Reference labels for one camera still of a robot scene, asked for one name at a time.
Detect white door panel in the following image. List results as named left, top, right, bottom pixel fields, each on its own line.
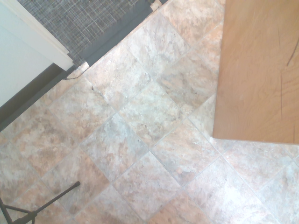
left=4, top=0, right=74, bottom=71

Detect black camera tripod stand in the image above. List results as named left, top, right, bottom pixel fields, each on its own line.
left=0, top=181, right=81, bottom=224

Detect dark grey baseboard strip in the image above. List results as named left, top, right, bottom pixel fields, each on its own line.
left=0, top=64, right=68, bottom=133

